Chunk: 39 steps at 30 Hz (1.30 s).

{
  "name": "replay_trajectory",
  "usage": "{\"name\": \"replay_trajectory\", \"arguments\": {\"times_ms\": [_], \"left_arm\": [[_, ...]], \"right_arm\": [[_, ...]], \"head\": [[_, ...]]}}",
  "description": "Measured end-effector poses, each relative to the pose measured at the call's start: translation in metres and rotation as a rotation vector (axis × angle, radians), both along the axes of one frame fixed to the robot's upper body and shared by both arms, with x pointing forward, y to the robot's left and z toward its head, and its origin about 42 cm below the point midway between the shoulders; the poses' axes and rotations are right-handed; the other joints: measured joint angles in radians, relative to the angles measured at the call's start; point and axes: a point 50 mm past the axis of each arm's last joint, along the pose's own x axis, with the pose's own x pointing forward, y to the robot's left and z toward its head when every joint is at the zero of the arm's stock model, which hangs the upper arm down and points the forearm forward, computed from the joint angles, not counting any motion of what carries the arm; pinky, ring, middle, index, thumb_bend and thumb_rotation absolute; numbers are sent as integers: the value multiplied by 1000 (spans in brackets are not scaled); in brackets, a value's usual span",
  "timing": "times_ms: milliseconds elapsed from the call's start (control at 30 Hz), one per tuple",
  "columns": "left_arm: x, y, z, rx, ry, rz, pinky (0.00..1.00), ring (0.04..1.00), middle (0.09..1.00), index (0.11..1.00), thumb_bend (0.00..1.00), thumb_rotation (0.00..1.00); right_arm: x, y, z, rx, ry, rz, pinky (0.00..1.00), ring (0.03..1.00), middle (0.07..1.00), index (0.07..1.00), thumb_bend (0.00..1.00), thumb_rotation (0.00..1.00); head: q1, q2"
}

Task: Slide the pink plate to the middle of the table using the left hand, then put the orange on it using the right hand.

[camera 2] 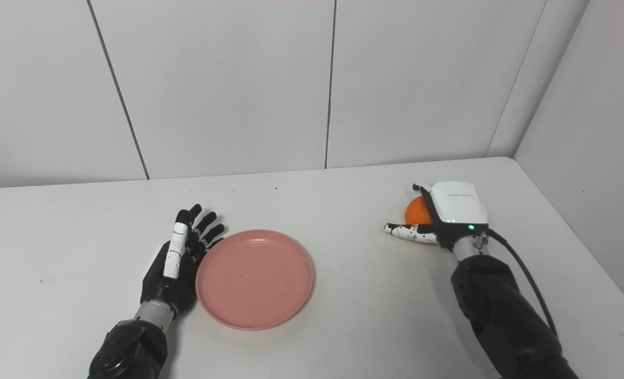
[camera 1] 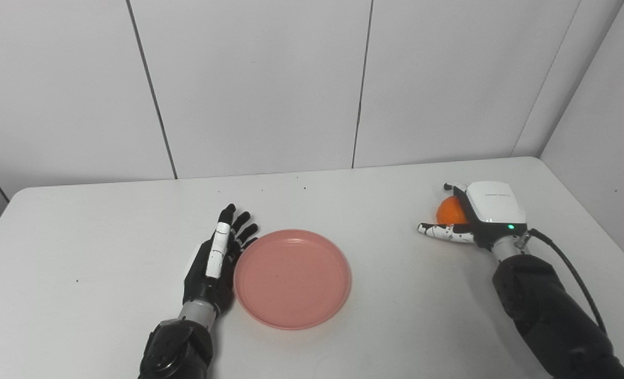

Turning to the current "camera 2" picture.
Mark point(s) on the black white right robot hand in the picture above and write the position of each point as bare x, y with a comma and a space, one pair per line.
456, 208

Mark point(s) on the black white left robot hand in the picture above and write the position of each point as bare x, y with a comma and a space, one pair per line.
172, 279

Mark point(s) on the orange fruit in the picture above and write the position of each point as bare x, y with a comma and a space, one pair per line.
417, 213

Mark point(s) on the pink round plate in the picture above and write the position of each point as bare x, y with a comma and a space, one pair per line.
255, 279

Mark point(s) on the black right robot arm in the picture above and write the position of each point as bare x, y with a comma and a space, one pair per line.
501, 316

